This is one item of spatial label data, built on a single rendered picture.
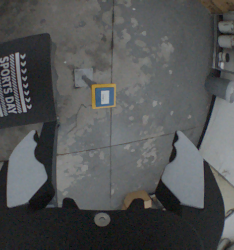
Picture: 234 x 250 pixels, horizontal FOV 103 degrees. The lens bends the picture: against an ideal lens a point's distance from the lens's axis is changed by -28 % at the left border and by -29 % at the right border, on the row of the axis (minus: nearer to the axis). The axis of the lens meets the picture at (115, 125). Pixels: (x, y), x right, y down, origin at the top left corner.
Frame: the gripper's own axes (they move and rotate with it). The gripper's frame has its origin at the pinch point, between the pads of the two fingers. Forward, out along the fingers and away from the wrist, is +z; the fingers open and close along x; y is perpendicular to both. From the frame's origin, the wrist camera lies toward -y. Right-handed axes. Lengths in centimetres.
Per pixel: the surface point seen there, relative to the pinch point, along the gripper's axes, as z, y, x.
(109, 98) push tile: 55, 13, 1
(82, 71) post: 145, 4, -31
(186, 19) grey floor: 195, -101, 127
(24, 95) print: 44, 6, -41
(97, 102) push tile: 53, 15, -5
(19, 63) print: 44, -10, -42
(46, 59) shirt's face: 48, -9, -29
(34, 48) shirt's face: 46, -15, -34
